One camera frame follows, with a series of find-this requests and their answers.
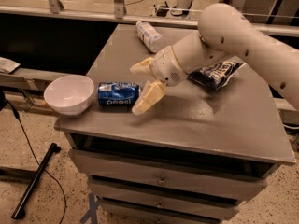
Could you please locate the blue chip bag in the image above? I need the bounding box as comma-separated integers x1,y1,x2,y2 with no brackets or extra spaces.
188,61,245,91

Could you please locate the grey drawer cabinet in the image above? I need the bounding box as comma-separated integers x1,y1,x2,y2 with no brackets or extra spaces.
54,23,297,224

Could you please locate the blue pepsi can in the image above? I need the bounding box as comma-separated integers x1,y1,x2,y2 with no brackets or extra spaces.
98,82,140,105

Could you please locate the black device in background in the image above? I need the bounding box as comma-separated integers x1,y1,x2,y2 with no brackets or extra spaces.
154,2,169,17

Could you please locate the clear plastic water bottle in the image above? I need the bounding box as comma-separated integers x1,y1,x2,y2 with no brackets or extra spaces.
135,21,164,53

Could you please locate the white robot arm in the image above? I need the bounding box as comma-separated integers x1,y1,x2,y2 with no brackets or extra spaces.
130,3,299,115

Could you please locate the metal railing frame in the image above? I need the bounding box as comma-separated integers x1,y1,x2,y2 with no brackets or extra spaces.
0,0,299,37

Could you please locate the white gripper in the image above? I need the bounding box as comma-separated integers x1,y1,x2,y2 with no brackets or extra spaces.
130,46,187,115

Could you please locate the black cable on floor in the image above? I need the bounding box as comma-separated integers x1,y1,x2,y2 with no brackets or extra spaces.
4,98,68,224

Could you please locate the black floor bar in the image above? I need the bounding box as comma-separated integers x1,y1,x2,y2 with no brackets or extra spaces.
11,143,61,220

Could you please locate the white bowl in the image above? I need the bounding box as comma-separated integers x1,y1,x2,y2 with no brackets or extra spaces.
44,75,95,116

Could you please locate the white packet on ledge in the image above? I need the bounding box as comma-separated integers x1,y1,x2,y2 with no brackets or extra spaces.
0,57,20,74

